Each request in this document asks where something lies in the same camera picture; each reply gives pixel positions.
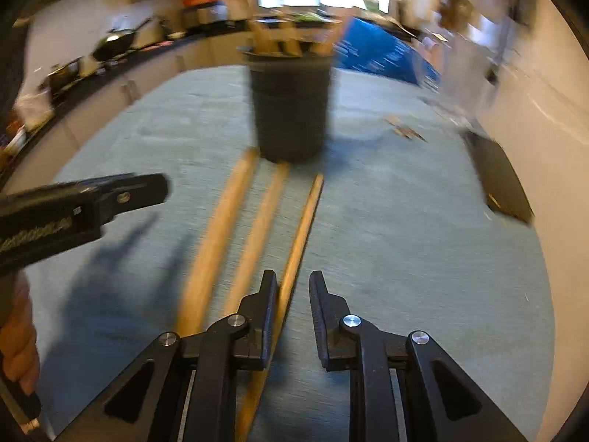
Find lone wooden chopstick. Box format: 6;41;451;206
236;173;324;442

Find lower kitchen counter cabinets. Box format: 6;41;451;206
1;29;250;193

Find person's left hand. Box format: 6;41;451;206
1;273;40;396

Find blue grey table cloth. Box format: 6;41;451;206
4;65;557;442

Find black frying pan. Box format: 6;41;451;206
92;17;152;63

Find black smartphone in case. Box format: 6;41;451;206
461;130;534;225

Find steel pot red lid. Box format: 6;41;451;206
181;0;229;30

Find small metal keys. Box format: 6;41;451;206
385;116;425;142

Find dark grey utensil holder cup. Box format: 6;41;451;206
239;41;332;163

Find blue plastic bag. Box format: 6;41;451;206
334;18;441;88

